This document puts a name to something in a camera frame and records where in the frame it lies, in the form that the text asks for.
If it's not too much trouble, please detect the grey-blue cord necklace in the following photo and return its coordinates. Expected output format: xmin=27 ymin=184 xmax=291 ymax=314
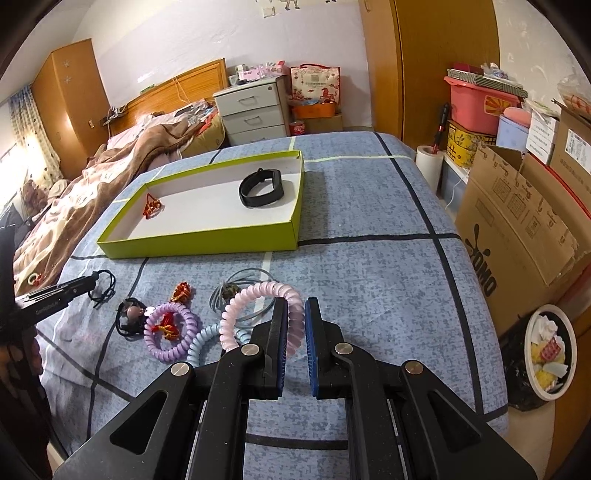
xmin=209 ymin=269 xmax=278 ymax=321

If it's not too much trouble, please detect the patterned curtain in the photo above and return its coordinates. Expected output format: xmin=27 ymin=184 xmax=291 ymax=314
xmin=7 ymin=85 xmax=63 ymax=185

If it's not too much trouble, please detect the large open cardboard box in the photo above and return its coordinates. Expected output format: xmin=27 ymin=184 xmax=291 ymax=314
xmin=455 ymin=138 xmax=580 ymax=340

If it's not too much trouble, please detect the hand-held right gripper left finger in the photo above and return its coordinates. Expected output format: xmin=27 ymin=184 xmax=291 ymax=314
xmin=52 ymin=296 xmax=289 ymax=480

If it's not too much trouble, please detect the black hair tie pink bead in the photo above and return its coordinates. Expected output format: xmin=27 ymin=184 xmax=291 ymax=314
xmin=114 ymin=298 xmax=153 ymax=341

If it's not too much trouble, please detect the black cord hair tie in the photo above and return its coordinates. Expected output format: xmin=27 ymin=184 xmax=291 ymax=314
xmin=91 ymin=270 xmax=117 ymax=309

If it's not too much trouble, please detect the pink spiral hair tie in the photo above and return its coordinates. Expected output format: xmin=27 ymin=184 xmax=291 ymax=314
xmin=221 ymin=281 xmax=306 ymax=358

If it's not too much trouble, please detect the red and black stick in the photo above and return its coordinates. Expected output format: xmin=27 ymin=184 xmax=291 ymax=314
xmin=431 ymin=102 xmax=451 ymax=155

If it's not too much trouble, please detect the orange wooden wardrobe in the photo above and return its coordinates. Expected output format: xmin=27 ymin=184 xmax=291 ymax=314
xmin=31 ymin=38 xmax=112 ymax=181

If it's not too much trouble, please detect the white paper roll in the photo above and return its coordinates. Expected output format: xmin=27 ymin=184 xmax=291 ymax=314
xmin=414 ymin=144 xmax=445 ymax=197

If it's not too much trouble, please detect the light blue bucket pink lid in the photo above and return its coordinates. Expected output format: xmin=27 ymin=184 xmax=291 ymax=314
xmin=496 ymin=106 xmax=532 ymax=153

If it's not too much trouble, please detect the yellow patterned box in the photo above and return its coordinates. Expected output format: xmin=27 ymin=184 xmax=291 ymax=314
xmin=445 ymin=119 xmax=497 ymax=169

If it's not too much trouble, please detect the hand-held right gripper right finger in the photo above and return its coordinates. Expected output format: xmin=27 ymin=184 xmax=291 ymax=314
xmin=305 ymin=296 xmax=539 ymax=480

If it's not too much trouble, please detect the red patterned gift bag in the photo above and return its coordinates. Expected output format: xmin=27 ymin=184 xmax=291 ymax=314
xmin=289 ymin=65 xmax=343 ymax=109

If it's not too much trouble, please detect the white carton box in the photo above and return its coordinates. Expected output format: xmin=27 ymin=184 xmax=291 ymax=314
xmin=525 ymin=108 xmax=561 ymax=167

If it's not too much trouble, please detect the person's left hand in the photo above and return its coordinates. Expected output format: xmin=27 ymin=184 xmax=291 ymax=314
xmin=0 ymin=339 xmax=44 ymax=400

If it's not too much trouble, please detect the grey drawer cabinet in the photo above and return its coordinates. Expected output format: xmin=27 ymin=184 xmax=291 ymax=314
xmin=212 ymin=74 xmax=293 ymax=147

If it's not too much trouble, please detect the orange box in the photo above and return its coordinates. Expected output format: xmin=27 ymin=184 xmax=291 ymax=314
xmin=293 ymin=102 xmax=337 ymax=121

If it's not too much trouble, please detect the purple spiral hair tie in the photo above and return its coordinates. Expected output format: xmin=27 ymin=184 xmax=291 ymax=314
xmin=144 ymin=302 xmax=200 ymax=361

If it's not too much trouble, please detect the pink clutter pile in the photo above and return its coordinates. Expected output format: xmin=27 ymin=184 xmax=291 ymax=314
xmin=231 ymin=60 xmax=289 ymax=86

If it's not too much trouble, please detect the brown blanket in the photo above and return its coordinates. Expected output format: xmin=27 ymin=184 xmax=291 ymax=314
xmin=11 ymin=111 xmax=227 ymax=296

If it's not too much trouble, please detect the small cardboard box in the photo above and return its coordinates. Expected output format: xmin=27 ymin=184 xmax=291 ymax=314
xmin=302 ymin=113 xmax=345 ymax=136

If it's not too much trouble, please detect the green cardboard tray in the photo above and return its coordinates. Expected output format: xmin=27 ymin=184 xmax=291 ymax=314
xmin=96 ymin=149 xmax=305 ymax=260

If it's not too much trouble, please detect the striped flat box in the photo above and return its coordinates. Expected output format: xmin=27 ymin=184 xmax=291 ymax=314
xmin=445 ymin=62 xmax=529 ymax=97

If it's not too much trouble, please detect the wooden headboard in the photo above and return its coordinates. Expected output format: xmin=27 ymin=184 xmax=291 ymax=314
xmin=108 ymin=58 xmax=229 ymax=137

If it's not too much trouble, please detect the light blue spiral hair tie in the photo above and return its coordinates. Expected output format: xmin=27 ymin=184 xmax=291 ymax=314
xmin=186 ymin=323 xmax=250 ymax=367

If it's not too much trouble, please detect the white-rimmed trash bin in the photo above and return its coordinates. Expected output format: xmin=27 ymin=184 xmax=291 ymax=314
xmin=499 ymin=304 xmax=578 ymax=411

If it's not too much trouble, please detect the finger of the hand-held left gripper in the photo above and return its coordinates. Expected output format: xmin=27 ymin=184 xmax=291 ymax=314
xmin=28 ymin=273 xmax=100 ymax=306

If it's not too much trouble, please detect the tall wooden cupboard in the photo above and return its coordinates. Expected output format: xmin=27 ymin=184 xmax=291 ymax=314
xmin=359 ymin=0 xmax=502 ymax=144

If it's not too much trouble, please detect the clear plastic bag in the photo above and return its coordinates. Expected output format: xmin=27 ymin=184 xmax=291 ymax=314
xmin=554 ymin=65 xmax=591 ymax=112

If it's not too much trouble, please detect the black wrist band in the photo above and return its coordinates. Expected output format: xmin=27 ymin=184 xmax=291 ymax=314
xmin=238 ymin=169 xmax=284 ymax=208

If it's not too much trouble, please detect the patterned pillow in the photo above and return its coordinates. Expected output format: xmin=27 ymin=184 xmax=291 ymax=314
xmin=185 ymin=115 xmax=227 ymax=158

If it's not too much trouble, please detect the labelled cardboard box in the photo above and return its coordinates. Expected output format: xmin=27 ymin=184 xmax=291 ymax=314
xmin=549 ymin=99 xmax=591 ymax=174

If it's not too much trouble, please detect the pink plastic bin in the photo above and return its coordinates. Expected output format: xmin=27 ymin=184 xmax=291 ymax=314
xmin=444 ymin=75 xmax=525 ymax=134

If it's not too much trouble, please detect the blue-grey checked cloth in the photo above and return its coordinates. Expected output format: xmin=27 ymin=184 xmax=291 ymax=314
xmin=34 ymin=130 xmax=511 ymax=480

